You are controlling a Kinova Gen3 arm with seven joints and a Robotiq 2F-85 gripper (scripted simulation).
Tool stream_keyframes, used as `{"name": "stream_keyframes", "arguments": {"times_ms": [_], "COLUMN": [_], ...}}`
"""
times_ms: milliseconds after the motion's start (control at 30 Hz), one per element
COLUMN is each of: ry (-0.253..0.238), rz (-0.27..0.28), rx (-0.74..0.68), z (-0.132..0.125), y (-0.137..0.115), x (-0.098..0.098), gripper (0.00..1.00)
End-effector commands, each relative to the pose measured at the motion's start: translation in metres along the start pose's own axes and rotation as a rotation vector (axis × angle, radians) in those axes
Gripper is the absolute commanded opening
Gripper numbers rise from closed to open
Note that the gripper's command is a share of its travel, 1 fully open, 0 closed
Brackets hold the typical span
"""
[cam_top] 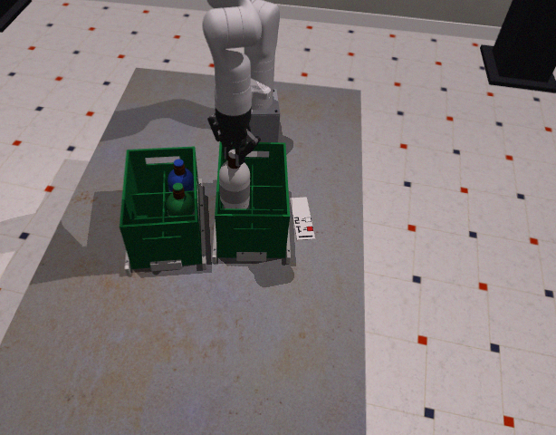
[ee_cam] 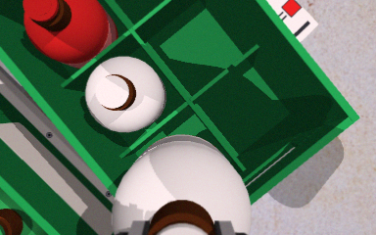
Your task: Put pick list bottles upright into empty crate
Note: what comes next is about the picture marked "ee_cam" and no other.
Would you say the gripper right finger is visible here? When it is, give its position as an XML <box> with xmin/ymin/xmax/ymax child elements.
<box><xmin>214</xmin><ymin>220</ymin><xmax>248</xmax><ymax>235</ymax></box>

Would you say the white paper pick list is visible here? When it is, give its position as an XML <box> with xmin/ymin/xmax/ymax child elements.
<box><xmin>266</xmin><ymin>0</ymin><xmax>318</xmax><ymax>42</ymax></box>

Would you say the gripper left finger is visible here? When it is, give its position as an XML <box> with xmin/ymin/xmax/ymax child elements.
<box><xmin>116</xmin><ymin>220</ymin><xmax>150</xmax><ymax>235</ymax></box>

